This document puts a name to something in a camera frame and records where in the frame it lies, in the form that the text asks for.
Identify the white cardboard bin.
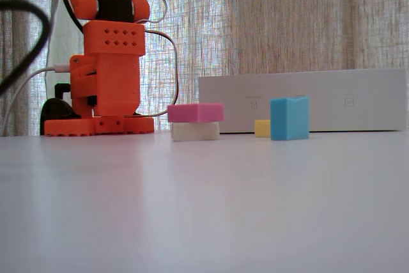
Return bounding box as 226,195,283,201
198,68,406,134

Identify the white usb cable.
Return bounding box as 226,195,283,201
1,65,72,136

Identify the black table clamp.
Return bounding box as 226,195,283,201
40,82,81,136

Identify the yellow foam cuboid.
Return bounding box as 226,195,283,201
254,119,272,138

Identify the blue foam cuboid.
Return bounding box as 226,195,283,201
270,95,310,141

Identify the pink foam cuboid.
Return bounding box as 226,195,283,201
167,103,224,124

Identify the thick black cable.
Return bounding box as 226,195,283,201
0,0,52,95

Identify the white fabric panel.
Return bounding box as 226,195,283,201
44,0,87,101

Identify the cream white foam cuboid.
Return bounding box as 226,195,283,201
171,121,220,142

